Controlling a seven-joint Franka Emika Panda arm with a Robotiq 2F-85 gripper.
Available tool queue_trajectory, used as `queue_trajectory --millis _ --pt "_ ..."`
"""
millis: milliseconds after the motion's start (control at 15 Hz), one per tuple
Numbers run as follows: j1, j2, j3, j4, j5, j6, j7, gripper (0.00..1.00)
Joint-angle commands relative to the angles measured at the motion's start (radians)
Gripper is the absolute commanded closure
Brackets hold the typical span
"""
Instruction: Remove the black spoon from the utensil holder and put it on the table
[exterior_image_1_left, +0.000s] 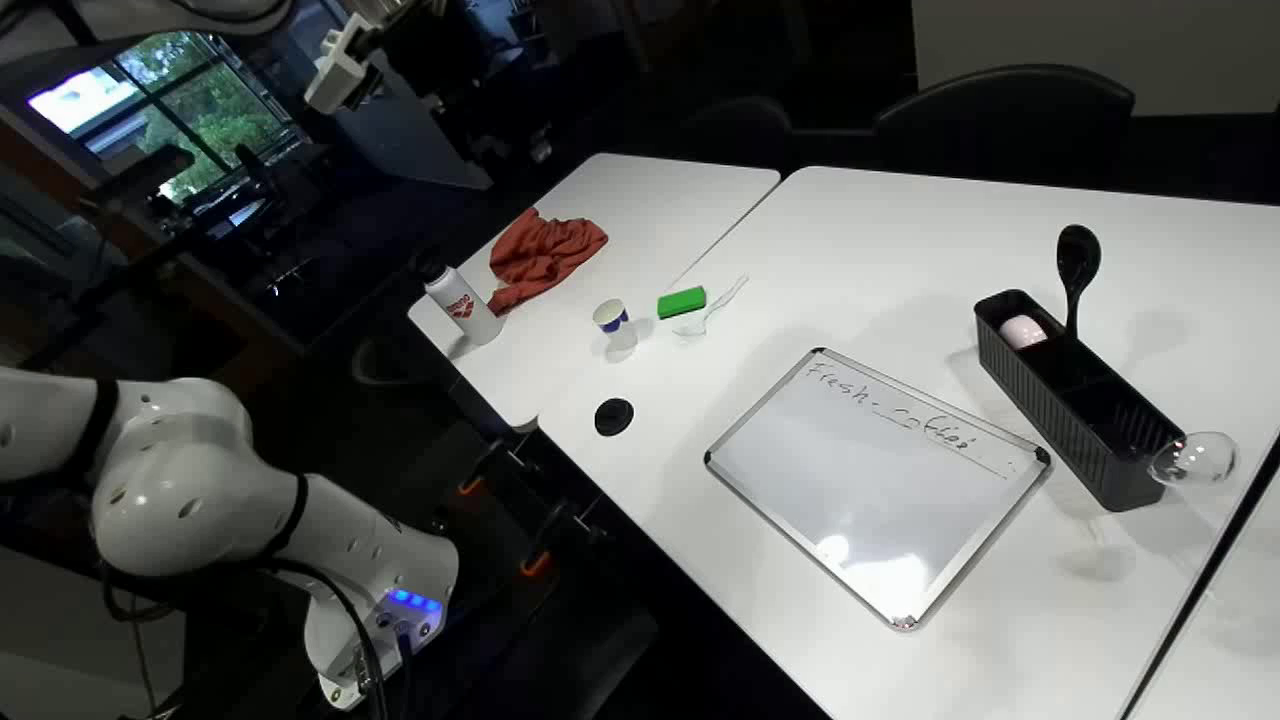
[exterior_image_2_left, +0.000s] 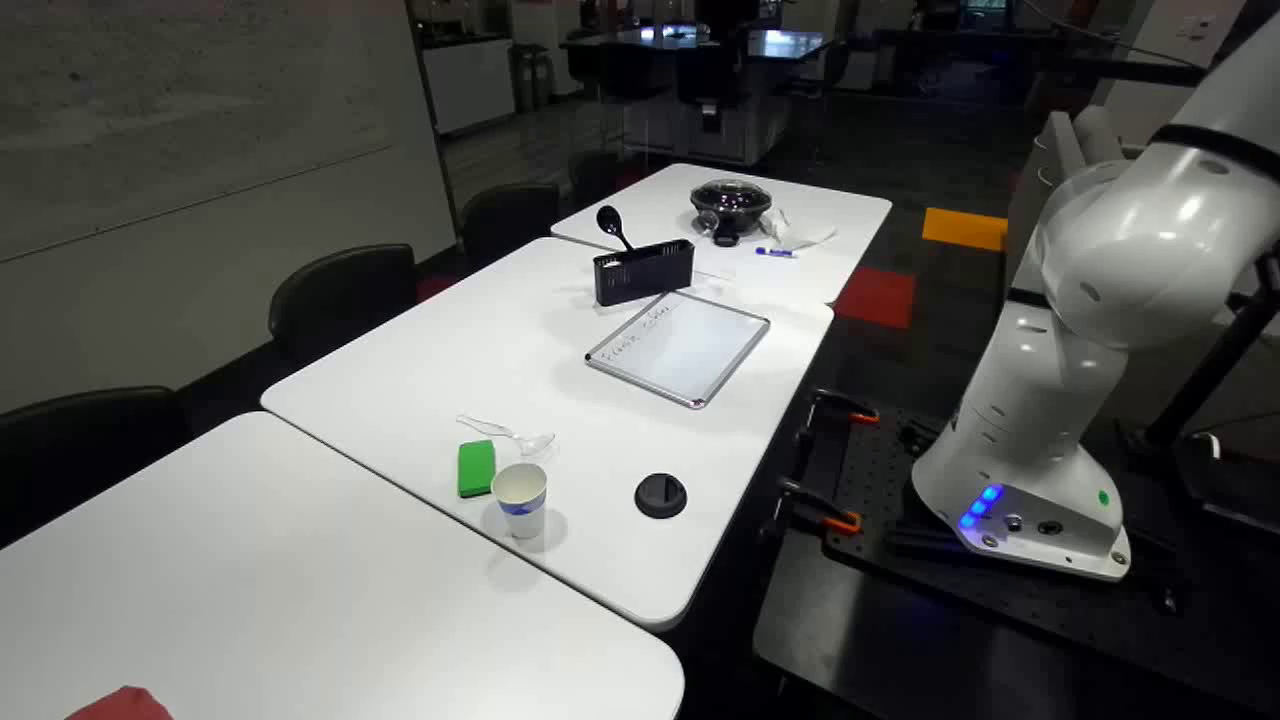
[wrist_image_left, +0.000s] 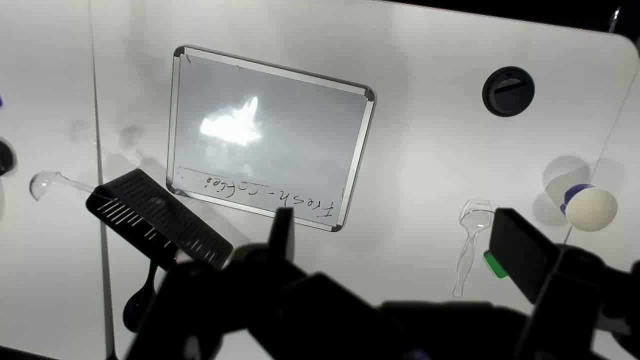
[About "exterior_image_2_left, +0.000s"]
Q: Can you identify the black spoon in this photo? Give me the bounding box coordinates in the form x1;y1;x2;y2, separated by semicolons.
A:
594;200;641;259

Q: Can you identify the black utensil holder box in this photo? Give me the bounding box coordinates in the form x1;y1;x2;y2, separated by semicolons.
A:
590;234;698;311

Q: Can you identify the clear plastic spoon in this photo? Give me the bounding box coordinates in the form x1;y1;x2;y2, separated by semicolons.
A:
456;411;561;468

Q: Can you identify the white rectangular tray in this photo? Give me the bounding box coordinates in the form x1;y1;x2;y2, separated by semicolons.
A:
580;287;775;411

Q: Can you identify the black round disc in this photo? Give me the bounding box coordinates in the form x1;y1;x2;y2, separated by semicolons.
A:
631;468;692;524

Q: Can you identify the black bowl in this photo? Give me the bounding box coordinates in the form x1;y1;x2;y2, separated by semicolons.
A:
687;174;775;226

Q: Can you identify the white paper cup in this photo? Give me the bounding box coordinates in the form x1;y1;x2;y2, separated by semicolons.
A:
487;458;557;542

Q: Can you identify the green rectangular block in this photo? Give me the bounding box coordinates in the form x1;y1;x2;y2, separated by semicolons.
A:
453;436;501;505

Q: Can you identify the black office chair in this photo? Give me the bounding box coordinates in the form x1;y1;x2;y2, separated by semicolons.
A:
266;238;422;373
456;178;569;262
0;382;192;550

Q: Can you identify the orange black clamp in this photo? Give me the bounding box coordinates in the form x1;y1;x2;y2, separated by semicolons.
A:
798;386;887;451
775;476;869;542

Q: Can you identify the dark background table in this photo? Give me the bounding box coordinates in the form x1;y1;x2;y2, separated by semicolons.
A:
561;15;832;173

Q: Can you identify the white cabinet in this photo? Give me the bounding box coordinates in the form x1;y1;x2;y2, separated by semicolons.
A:
418;33;521;141

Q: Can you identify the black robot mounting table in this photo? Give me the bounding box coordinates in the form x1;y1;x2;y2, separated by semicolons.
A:
750;382;1280;720

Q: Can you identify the black metal stand pole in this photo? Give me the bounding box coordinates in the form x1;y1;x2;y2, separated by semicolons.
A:
1139;252;1280;457

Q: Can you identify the red cloth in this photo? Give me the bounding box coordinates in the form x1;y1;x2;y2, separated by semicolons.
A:
66;684;177;720

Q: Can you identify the wall whiteboard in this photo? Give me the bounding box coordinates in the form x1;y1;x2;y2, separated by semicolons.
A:
0;0;394;268

